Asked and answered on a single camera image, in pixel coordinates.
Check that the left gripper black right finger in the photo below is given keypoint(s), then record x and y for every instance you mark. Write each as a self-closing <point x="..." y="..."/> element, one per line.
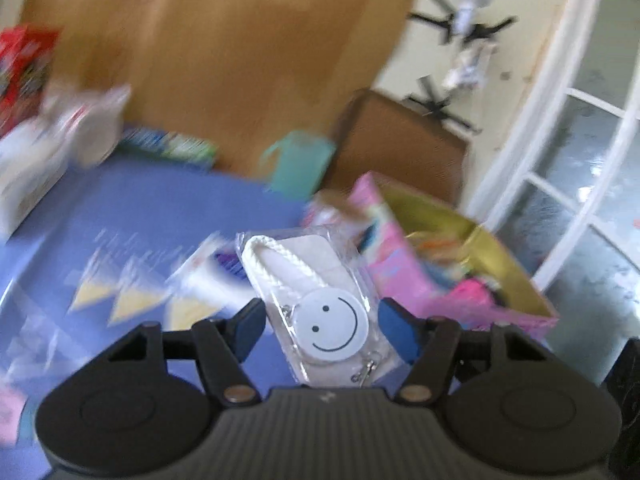
<point x="437" y="349"/>

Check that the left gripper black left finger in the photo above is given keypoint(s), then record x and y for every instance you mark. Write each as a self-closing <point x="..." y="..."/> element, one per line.
<point x="218" y="348"/>

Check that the smiley face keychain packet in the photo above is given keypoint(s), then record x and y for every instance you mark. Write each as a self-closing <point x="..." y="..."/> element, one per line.
<point x="321" y="305"/>

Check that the white wet wipes packet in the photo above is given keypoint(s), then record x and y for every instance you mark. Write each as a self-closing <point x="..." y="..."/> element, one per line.
<point x="214" y="274"/>

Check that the pink crochet item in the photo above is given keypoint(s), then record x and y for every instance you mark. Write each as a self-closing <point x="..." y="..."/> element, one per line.
<point x="473" y="293"/>

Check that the pink macaron biscuit tin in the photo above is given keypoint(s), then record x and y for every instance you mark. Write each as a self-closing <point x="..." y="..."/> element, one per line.
<point x="417" y="249"/>

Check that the blue patterned tablecloth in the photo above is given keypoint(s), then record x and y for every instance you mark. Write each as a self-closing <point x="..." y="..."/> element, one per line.
<point x="89" y="266"/>

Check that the white framed glass door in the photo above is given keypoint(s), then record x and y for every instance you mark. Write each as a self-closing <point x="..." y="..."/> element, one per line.
<point x="565" y="197"/>

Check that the green toothpaste box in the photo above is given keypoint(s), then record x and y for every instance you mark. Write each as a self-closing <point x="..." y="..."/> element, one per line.
<point x="168" y="146"/>

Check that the teal plastic mug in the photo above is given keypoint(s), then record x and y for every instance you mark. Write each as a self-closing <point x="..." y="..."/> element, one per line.
<point x="301" y="163"/>

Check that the brown woven chair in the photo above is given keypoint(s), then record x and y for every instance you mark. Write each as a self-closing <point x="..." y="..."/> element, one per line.
<point x="376" y="133"/>

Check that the bagged plastic cup stack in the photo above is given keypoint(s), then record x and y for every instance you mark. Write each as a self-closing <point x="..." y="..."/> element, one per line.
<point x="90" y="121"/>

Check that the white tissue pack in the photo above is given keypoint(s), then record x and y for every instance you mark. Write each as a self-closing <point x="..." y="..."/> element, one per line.
<point x="33" y="159"/>

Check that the white power strip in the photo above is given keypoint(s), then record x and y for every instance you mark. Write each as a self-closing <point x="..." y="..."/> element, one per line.
<point x="475" y="44"/>

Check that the red cereal box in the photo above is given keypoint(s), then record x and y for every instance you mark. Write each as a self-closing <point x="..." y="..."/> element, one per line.
<point x="26" y="59"/>

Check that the wood grain wall panel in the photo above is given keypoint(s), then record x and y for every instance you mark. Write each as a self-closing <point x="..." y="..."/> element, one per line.
<point x="242" y="73"/>

